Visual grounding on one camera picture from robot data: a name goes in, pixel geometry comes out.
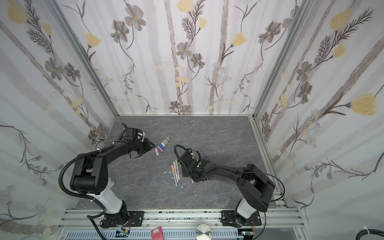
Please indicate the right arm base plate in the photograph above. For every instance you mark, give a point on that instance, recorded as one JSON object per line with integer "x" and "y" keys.
{"x": 232, "y": 219}

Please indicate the pink object at front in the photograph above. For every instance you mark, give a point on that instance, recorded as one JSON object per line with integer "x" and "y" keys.
{"x": 157, "y": 234}

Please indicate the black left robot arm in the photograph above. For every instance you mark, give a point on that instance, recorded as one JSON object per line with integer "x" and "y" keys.
{"x": 87, "y": 175}

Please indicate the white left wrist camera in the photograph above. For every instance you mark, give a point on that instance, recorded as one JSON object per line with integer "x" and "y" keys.
{"x": 140, "y": 135}

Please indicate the light pink capped pen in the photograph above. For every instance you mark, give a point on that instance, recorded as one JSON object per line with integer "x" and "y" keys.
{"x": 175, "y": 171}

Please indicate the shiny metal round object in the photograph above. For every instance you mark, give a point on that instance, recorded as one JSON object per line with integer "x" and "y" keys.
{"x": 204, "y": 232}

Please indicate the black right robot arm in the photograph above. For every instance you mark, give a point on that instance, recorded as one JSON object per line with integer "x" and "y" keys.
{"x": 256, "y": 187}

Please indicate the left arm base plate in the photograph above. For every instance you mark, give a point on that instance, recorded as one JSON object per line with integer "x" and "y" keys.
{"x": 127, "y": 218}

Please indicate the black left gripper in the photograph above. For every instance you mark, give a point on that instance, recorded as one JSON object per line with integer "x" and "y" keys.
{"x": 148, "y": 145}

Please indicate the white plastic bottle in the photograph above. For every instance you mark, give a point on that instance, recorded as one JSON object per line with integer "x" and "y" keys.
{"x": 111, "y": 183}

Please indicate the green capped pink pen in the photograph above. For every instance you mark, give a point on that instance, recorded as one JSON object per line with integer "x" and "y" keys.
{"x": 177, "y": 170}

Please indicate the aluminium front rail frame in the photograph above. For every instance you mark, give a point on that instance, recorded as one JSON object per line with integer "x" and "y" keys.
{"x": 175, "y": 219}

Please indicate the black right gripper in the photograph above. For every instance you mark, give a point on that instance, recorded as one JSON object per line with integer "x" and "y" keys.
{"x": 188, "y": 167}

